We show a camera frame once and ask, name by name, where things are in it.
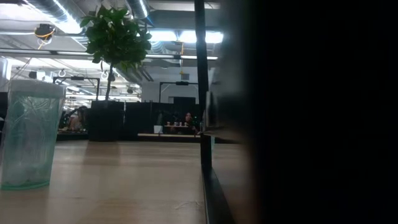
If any wooden rack with cups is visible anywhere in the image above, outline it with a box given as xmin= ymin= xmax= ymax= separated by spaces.
xmin=164 ymin=121 xmax=190 ymax=128

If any background wooden table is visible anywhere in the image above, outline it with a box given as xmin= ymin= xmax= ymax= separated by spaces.
xmin=137 ymin=133 xmax=202 ymax=143

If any black room partition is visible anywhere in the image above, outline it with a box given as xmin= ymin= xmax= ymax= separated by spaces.
xmin=123 ymin=100 xmax=202 ymax=141

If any bright ceiling light panel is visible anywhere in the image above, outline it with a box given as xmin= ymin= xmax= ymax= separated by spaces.
xmin=148 ymin=29 xmax=224 ymax=44

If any black plant pot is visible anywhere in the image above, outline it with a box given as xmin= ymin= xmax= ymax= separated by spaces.
xmin=88 ymin=100 xmax=126 ymax=142

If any green leafy tree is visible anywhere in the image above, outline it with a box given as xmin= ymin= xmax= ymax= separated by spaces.
xmin=79 ymin=4 xmax=153 ymax=103

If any long ceiling light strip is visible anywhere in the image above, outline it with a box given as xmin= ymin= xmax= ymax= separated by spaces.
xmin=0 ymin=48 xmax=218 ymax=62

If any clear green plastic cup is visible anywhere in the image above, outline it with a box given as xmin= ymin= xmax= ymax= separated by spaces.
xmin=0 ymin=79 xmax=68 ymax=191

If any black overhead camera frame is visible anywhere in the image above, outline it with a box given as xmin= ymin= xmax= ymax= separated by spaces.
xmin=52 ymin=76 xmax=101 ymax=101
xmin=159 ymin=81 xmax=200 ymax=103

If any silver ceiling duct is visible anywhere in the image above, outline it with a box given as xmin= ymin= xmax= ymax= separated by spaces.
xmin=23 ymin=0 xmax=83 ymax=34
xmin=126 ymin=0 xmax=150 ymax=19

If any black ceiling cable reel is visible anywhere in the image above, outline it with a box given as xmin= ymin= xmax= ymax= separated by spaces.
xmin=34 ymin=23 xmax=57 ymax=41

